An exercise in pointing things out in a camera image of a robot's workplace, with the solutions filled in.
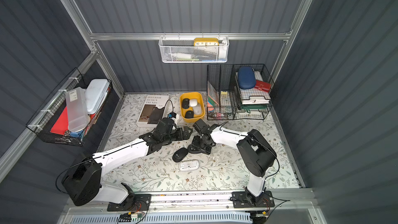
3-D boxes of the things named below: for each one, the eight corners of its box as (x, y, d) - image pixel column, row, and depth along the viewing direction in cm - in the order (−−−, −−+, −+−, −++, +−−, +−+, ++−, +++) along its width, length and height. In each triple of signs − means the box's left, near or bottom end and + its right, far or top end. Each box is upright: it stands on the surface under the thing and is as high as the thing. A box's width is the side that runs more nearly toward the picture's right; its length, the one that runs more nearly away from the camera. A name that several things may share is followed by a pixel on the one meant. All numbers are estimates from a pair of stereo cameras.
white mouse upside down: (179, 170, 85) (178, 169, 83) (180, 161, 88) (179, 159, 86) (199, 170, 85) (199, 169, 83) (199, 161, 88) (199, 159, 86)
